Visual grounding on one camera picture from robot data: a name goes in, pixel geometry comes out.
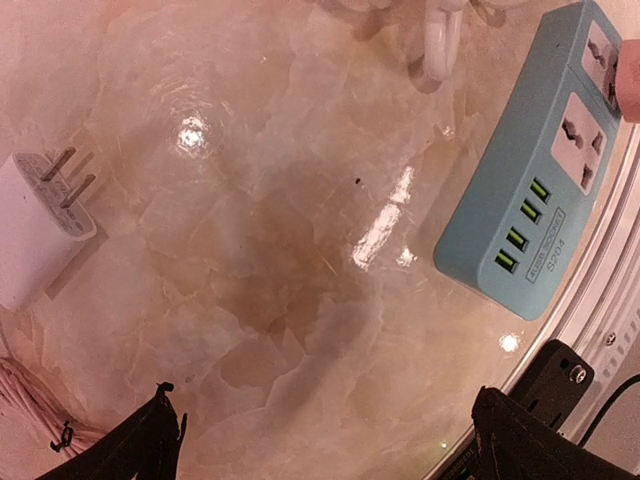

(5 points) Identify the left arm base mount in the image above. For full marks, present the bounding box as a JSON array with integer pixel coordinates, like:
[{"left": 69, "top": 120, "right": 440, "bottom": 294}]
[{"left": 508, "top": 339, "right": 595, "bottom": 432}]

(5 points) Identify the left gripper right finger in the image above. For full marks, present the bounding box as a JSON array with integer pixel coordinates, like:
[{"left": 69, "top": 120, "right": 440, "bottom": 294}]
[{"left": 472, "top": 387, "right": 635, "bottom": 480}]

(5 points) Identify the teal power strip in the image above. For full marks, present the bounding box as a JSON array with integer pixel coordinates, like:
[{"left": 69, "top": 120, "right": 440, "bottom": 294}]
[{"left": 433, "top": 1, "right": 622, "bottom": 321}]

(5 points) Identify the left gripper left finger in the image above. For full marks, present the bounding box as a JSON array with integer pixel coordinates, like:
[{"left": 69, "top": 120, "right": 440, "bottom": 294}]
[{"left": 41, "top": 382, "right": 187, "bottom": 479}]

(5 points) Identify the white wall charger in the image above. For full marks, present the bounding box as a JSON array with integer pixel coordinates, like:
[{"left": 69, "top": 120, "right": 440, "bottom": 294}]
[{"left": 1, "top": 146, "right": 97, "bottom": 311}]

